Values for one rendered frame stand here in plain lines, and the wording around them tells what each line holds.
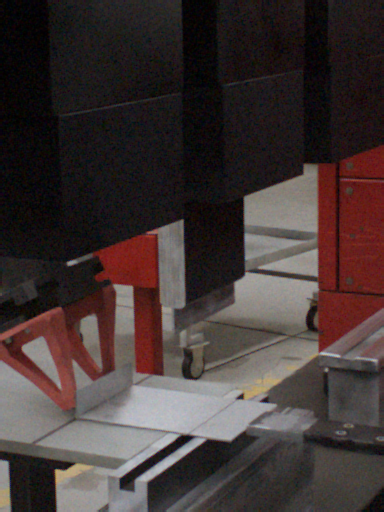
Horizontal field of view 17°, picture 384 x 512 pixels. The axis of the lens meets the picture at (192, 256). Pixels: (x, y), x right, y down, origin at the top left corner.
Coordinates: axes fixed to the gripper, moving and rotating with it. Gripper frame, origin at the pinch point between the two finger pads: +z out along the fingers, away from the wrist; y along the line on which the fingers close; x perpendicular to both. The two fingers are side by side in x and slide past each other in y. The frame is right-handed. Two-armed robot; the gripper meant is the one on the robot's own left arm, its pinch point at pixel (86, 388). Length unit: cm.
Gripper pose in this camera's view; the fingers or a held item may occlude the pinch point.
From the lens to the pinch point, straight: 102.6
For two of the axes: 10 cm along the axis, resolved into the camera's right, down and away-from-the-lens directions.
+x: -7.7, 3.9, 5.1
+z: 4.3, 9.0, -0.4
